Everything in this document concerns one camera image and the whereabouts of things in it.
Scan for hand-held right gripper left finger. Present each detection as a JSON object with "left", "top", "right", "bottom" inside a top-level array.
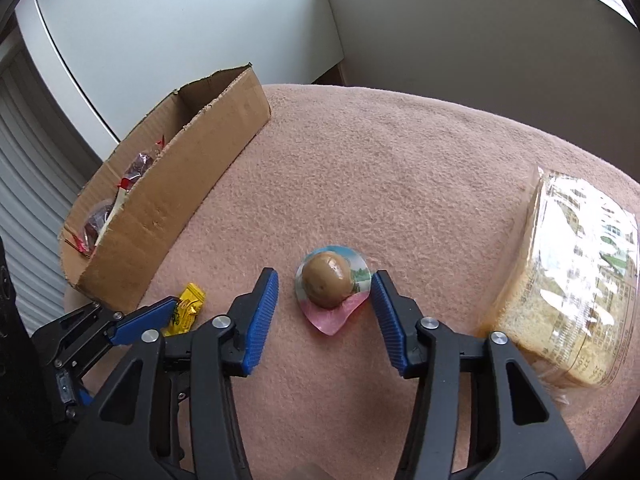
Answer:
[{"left": 60, "top": 267, "right": 280, "bottom": 480}]

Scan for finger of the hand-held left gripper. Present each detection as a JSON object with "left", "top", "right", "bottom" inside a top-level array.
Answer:
[
  {"left": 54, "top": 366, "right": 96, "bottom": 419},
  {"left": 32, "top": 296, "right": 182, "bottom": 369}
]

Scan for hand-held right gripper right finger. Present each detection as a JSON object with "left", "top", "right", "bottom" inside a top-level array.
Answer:
[{"left": 370, "top": 270, "right": 587, "bottom": 480}]

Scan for small yellow candy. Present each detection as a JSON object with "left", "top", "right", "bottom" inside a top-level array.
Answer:
[{"left": 161, "top": 283, "right": 207, "bottom": 337}]

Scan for brown jelly cup candy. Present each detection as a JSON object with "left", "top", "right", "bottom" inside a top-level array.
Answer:
[{"left": 295, "top": 244, "right": 374, "bottom": 337}]

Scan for dark candy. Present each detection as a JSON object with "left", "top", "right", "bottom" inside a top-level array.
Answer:
[
  {"left": 64, "top": 199, "right": 119, "bottom": 257},
  {"left": 120, "top": 137, "right": 166, "bottom": 192}
]

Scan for cardboard box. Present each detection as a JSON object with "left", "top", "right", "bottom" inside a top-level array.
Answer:
[{"left": 59, "top": 62, "right": 272, "bottom": 312}]

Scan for pink blanket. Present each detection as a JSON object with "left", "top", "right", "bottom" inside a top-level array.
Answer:
[{"left": 62, "top": 84, "right": 640, "bottom": 480}]

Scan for bread slices in clear bag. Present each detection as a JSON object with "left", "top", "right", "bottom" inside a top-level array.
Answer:
[{"left": 477, "top": 165, "right": 640, "bottom": 392}]

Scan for white slatted door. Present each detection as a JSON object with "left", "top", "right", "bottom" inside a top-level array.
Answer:
[{"left": 0, "top": 47, "right": 102, "bottom": 312}]

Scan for white cabinet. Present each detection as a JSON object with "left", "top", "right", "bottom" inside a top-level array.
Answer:
[{"left": 15, "top": 0, "right": 347, "bottom": 162}]

